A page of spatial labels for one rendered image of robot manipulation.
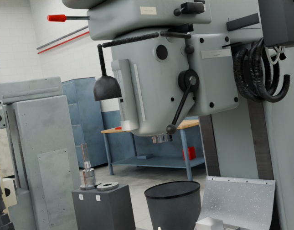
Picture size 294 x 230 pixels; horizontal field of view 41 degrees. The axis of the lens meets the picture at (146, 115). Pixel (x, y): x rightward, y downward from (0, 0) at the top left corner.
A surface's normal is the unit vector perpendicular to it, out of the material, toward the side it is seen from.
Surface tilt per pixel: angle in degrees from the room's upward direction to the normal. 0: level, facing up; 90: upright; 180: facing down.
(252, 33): 90
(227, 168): 90
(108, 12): 90
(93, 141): 90
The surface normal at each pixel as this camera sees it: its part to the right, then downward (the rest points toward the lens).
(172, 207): -0.06, 0.13
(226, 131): -0.74, 0.15
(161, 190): 0.36, -0.07
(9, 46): 0.65, -0.07
